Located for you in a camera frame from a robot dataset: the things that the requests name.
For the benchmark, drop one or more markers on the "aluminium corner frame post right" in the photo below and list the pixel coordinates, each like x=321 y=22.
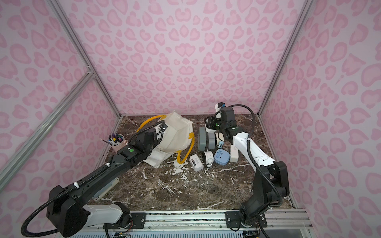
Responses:
x=292 y=40

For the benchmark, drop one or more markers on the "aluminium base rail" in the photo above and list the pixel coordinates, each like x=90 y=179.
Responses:
x=278 y=223

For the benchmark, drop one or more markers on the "aluminium corner frame post left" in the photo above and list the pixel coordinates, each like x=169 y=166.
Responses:
x=77 y=44

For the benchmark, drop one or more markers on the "aluminium corner frame post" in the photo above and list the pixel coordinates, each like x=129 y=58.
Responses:
x=292 y=40
x=77 y=44

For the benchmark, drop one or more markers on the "white canvas tote bag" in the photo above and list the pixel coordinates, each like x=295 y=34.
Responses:
x=178 y=138

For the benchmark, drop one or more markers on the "white round alarm clock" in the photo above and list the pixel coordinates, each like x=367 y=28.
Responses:
x=208 y=158

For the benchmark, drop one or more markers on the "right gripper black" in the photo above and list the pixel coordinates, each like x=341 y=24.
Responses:
x=212 y=122

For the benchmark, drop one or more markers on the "light blue alarm clock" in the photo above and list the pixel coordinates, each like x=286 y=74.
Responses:
x=221 y=157

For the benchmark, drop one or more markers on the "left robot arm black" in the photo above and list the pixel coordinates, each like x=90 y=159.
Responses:
x=67 y=210

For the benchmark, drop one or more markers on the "white square alarm clock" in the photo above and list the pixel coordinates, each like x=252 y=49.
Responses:
x=234 y=154

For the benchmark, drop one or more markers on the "pink pen holder cup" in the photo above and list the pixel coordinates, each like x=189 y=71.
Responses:
x=116 y=141

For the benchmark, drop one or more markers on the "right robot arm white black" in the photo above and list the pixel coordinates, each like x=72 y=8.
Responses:
x=271 y=183

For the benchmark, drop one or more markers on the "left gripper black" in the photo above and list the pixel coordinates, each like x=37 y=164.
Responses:
x=155 y=134

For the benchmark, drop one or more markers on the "aluminium diagonal frame bar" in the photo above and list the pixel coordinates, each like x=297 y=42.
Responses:
x=18 y=160

